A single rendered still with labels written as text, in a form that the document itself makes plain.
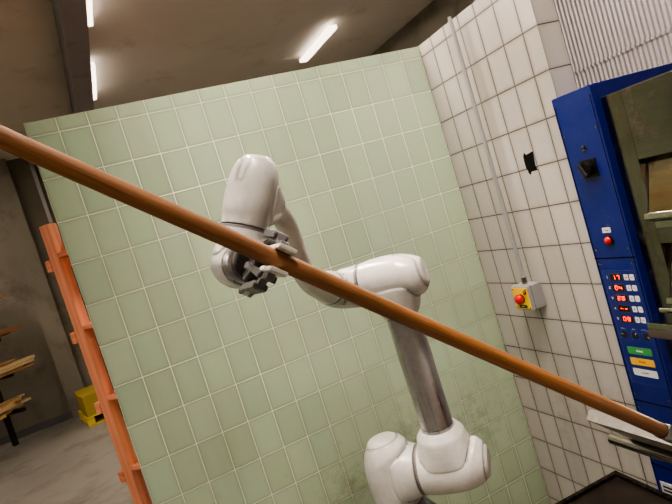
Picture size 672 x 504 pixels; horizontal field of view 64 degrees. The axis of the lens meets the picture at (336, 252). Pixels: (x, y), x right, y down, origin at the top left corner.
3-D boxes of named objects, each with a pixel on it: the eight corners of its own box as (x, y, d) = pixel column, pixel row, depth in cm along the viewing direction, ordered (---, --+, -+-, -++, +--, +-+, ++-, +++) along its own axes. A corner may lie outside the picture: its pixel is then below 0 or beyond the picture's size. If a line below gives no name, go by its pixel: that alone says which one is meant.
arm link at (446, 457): (432, 476, 180) (498, 468, 172) (424, 508, 165) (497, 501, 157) (360, 257, 171) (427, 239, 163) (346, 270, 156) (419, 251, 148)
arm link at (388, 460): (382, 488, 186) (363, 428, 185) (433, 482, 180) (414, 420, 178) (369, 517, 171) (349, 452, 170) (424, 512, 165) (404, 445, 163)
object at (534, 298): (529, 303, 225) (523, 280, 224) (547, 305, 215) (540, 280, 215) (516, 309, 222) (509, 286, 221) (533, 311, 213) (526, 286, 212)
